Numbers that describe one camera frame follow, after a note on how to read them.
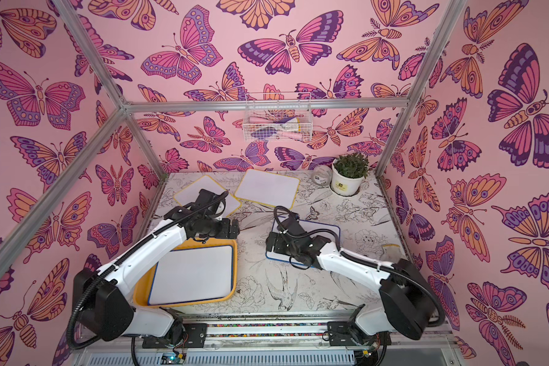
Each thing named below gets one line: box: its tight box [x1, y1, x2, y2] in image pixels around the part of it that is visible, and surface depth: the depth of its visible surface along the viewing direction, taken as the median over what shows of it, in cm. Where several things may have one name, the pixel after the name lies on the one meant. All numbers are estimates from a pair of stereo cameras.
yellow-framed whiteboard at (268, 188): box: [234, 168, 301, 210], surface depth 120 cm
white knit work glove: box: [379, 243, 408, 264], surface depth 94 cm
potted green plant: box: [330, 151, 370, 196], surface depth 102 cm
